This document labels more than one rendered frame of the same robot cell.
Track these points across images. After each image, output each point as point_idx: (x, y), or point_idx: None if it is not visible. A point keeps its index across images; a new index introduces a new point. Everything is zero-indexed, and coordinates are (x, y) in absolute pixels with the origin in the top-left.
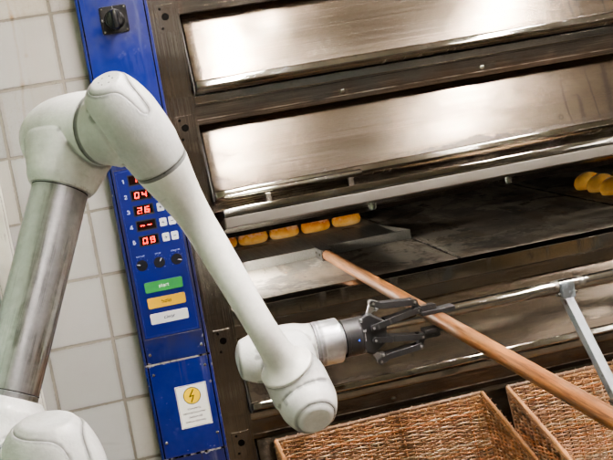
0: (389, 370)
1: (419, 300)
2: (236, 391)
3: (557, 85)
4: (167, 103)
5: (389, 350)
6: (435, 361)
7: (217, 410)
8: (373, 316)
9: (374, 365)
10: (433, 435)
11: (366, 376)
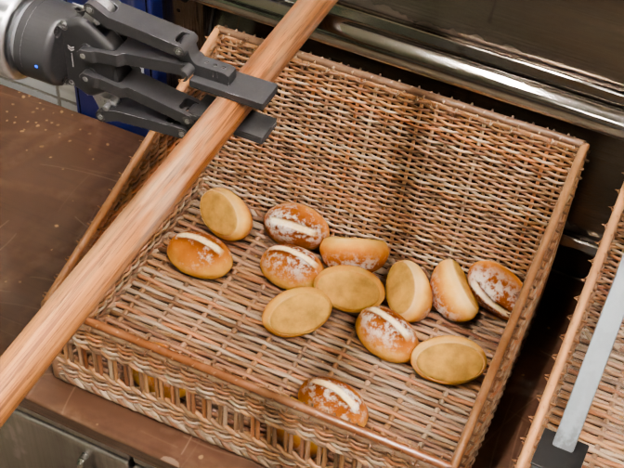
0: (435, 22)
1: (295, 18)
2: None
3: None
4: None
5: (130, 101)
6: (524, 54)
7: None
8: (91, 31)
9: (415, 1)
10: (464, 161)
11: (392, 11)
